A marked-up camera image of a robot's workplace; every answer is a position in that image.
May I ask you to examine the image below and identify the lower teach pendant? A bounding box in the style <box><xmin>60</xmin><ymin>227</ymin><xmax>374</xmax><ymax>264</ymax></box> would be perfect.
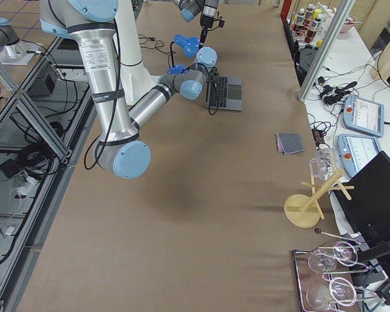
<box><xmin>337</xmin><ymin>134</ymin><xmax>382</xmax><ymax>177</ymax></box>

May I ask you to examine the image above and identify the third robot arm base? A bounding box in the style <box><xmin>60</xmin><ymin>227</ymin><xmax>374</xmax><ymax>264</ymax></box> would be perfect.
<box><xmin>0</xmin><ymin>18</ymin><xmax>41</xmax><ymax>66</ymax></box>

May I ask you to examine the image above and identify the lower wine glass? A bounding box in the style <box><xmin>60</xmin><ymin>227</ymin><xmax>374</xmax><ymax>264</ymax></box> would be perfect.
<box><xmin>305</xmin><ymin>277</ymin><xmax>357</xmax><ymax>311</ymax></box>

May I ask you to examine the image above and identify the aluminium frame post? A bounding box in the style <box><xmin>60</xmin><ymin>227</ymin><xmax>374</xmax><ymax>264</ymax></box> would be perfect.
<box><xmin>298</xmin><ymin>0</ymin><xmax>355</xmax><ymax>103</ymax></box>

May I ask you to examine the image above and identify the small black box device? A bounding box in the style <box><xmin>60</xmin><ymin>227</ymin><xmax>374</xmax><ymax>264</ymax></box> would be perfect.
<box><xmin>312</xmin><ymin>128</ymin><xmax>325</xmax><ymax>146</ymax></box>

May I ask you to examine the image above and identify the upper teach pendant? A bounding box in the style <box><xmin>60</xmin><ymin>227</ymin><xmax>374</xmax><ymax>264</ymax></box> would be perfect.
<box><xmin>343</xmin><ymin>95</ymin><xmax>385</xmax><ymax>138</ymax></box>

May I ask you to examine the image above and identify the bottle rack with bottles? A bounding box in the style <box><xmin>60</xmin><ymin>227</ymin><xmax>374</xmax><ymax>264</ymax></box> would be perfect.
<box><xmin>289</xmin><ymin>1</ymin><xmax>335</xmax><ymax>47</ymax></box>

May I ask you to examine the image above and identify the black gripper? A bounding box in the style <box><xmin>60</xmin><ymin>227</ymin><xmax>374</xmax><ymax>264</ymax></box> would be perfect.
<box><xmin>200</xmin><ymin>14</ymin><xmax>215</xmax><ymax>46</ymax></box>

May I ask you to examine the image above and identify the metal wire glass rack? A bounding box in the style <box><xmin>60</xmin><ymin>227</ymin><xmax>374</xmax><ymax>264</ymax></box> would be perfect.
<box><xmin>291</xmin><ymin>236</ymin><xmax>386</xmax><ymax>311</ymax></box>

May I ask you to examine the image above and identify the blue desk lamp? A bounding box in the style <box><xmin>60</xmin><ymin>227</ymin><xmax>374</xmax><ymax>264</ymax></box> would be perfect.
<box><xmin>168</xmin><ymin>34</ymin><xmax>200</xmax><ymax>79</ymax></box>

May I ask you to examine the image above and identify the wine glass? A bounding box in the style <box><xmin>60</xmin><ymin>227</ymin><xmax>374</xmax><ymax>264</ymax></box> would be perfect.
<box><xmin>307</xmin><ymin>240</ymin><xmax>358</xmax><ymax>274</ymax></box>
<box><xmin>305</xmin><ymin>277</ymin><xmax>357</xmax><ymax>311</ymax></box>

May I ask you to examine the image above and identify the wooden mug tree stand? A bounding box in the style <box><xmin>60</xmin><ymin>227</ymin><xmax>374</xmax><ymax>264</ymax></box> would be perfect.
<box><xmin>284</xmin><ymin>169</ymin><xmax>355</xmax><ymax>228</ymax></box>

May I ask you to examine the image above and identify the clear glass mug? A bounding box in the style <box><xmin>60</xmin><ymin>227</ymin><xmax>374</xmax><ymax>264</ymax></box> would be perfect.
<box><xmin>309</xmin><ymin>148</ymin><xmax>343</xmax><ymax>181</ymax></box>

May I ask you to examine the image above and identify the upper wine glass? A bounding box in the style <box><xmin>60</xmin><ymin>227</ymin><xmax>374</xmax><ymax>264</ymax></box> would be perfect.
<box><xmin>307</xmin><ymin>240</ymin><xmax>358</xmax><ymax>274</ymax></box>

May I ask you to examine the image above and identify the grey laptop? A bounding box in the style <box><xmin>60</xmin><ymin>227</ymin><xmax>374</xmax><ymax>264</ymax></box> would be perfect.
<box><xmin>205</xmin><ymin>74</ymin><xmax>243</xmax><ymax>115</ymax></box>

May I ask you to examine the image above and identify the black lamp power cable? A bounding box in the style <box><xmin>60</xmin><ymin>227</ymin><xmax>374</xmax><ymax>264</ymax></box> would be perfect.
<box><xmin>138</xmin><ymin>33</ymin><xmax>174</xmax><ymax>56</ymax></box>

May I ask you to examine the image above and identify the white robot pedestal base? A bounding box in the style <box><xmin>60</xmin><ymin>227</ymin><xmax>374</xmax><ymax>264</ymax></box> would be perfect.
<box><xmin>115</xmin><ymin>0</ymin><xmax>155</xmax><ymax>106</ymax></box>

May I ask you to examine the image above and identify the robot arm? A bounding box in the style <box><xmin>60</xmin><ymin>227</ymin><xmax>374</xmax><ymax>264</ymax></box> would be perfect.
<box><xmin>40</xmin><ymin>1</ymin><xmax>217</xmax><ymax>179</ymax></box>
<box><xmin>173</xmin><ymin>0</ymin><xmax>219</xmax><ymax>48</ymax></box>

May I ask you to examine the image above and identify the folded grey cloth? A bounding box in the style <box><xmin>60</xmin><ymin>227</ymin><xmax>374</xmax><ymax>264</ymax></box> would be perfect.
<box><xmin>276</xmin><ymin>133</ymin><xmax>305</xmax><ymax>155</ymax></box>

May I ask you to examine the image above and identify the black monitor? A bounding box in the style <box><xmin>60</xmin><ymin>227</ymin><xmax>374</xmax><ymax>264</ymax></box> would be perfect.
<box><xmin>333</xmin><ymin>151</ymin><xmax>390</xmax><ymax>279</ymax></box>

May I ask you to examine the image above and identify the teach pendant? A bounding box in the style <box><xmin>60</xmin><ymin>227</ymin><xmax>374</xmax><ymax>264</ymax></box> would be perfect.
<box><xmin>343</xmin><ymin>95</ymin><xmax>385</xmax><ymax>138</ymax></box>
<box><xmin>337</xmin><ymin>134</ymin><xmax>382</xmax><ymax>177</ymax></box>

